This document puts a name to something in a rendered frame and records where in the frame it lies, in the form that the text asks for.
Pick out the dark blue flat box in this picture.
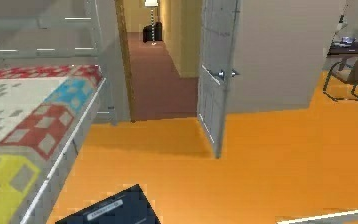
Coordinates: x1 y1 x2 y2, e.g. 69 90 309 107
55 183 162 224

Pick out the black armchair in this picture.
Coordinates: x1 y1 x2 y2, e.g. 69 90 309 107
142 21 163 44

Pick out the white edged grey furniture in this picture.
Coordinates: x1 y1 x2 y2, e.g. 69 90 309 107
276 207 358 224

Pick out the laptop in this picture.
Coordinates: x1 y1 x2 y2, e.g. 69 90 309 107
340 35 357 46

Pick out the white floor lamp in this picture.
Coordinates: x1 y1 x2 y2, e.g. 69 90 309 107
144 0 160 46

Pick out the dark desk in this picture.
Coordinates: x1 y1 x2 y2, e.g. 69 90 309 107
326 40 358 57

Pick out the silver door handle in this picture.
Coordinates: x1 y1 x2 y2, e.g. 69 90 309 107
201 65 240 85

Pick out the bed with patchwork quilt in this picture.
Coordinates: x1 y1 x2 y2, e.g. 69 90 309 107
0 0 119 224

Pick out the brown cantilever chair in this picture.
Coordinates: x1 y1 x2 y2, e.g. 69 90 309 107
322 14 358 105

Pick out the grey room door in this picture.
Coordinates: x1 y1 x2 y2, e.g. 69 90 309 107
196 0 241 160

